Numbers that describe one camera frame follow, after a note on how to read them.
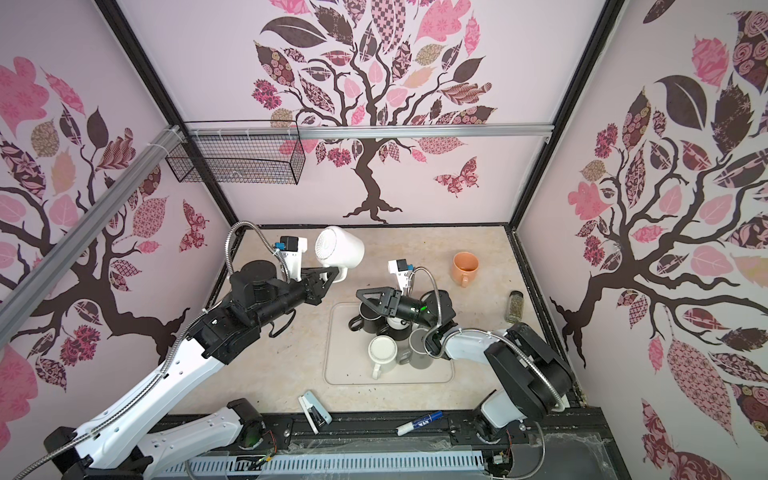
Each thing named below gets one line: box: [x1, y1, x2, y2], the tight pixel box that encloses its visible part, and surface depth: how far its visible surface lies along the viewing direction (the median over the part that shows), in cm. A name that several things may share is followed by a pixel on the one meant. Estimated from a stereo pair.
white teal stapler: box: [298, 390, 333, 435], surface depth 76 cm
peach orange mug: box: [452, 251, 480, 288], surface depth 100 cm
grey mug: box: [399, 328, 434, 370], surface depth 84 cm
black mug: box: [348, 301, 385, 334], surface depth 87 cm
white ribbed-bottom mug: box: [315, 226, 365, 284], surface depth 67 cm
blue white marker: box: [395, 411, 443, 436], surface depth 76 cm
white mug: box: [368, 334, 398, 380], surface depth 81 cm
